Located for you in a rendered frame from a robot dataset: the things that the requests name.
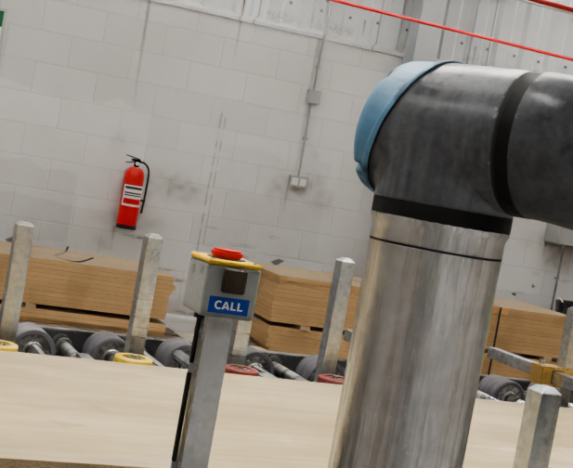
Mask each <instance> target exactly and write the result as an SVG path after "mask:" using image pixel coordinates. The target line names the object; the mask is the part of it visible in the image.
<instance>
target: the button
mask: <svg viewBox="0 0 573 468"><path fill-rule="evenodd" d="M211 253H212V254H213V255H214V256H217V257H221V258H227V259H232V260H241V258H243V253H242V252H241V251H237V250H232V249H228V248H221V247H214V249H212V251H211Z"/></svg>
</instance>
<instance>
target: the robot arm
mask: <svg viewBox="0 0 573 468"><path fill-rule="evenodd" d="M354 160H355V162H357V163H358V165H357V166H356V171H357V174H358V178H359V179H360V181H361V182H362V184H363V185H364V186H365V187H367V188H368V189H369V190H370V191H372V192H373V193H374V196H373V202H372V207H371V217H372V224H371V234H370V239H369V244H368V250H367V254H366V260H365V265H364V270H363V275H362V281H361V285H360V290H359V296H358V305H357V310H356V315H355V320H354V326H353V331H352V336H351V341H350V346H349V351H348V357H347V362H346V367H345V377H344V381H343V387H342V392H341V396H340V402H339V407H338V412H337V417H336V423H335V427H334V433H333V438H332V447H331V453H330V458H329V463H328V468H463V462H464V457H465V452H466V447H467V442H468V437H469V433H470V427H471V422H472V418H473V412H474V407H475V398H476V393H477V388H478V383H479V378H480V373H481V369H482V363H483V358H484V354H485V348H486V343H487V339H488V329H489V324H490V320H491V314H492V309H493V305H494V299H495V294H496V290H497V284H498V279H499V275H500V269H501V260H502V256H503V250H504V245H505V242H507V241H508V240H509V238H510V234H511V228H512V223H513V218H514V216H515V217H520V218H526V219H534V220H538V221H541V222H545V223H549V224H553V225H556V226H559V227H561V228H567V229H570V230H573V75H572V74H567V73H562V72H554V71H548V72H542V71H527V70H518V69H508V68H499V67H489V66H479V65H470V64H463V63H461V62H460V61H456V60H441V61H439V62H432V61H413V62H408V63H405V64H402V65H400V66H398V67H396V68H395V69H393V70H392V71H391V72H389V73H388V74H387V76H386V77H385V78H384V79H382V80H381V81H380V82H379V83H378V84H377V85H376V86H375V88H374V89H373V90H372V92H371V94H370V96H369V97H368V99H367V101H366V103H365V105H364V107H363V109H362V112H361V114H360V116H359V119H358V125H357V129H356V133H355V139H354Z"/></svg>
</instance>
